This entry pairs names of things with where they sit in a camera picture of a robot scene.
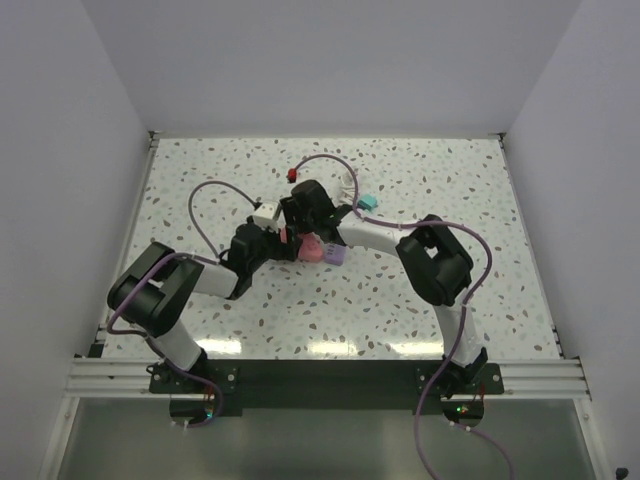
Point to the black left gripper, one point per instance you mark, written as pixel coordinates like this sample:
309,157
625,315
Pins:
282,251

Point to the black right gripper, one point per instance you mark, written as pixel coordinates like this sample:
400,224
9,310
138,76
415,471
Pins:
291,214

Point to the pink triangular power strip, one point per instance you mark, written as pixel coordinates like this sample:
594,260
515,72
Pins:
305,247

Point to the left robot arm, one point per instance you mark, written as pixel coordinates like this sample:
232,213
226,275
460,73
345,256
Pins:
150,296

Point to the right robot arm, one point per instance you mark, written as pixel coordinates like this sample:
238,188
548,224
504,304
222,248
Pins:
437,265

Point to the teal plug adapter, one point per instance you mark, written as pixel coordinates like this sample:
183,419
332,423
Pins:
367,202

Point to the purple power strip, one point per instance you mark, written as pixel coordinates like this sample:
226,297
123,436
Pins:
335,254

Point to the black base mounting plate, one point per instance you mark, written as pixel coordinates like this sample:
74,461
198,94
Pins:
215,403

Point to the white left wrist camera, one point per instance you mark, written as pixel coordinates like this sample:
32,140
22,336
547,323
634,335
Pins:
266,216

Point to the aluminium front rail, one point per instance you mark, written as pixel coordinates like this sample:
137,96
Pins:
512,379

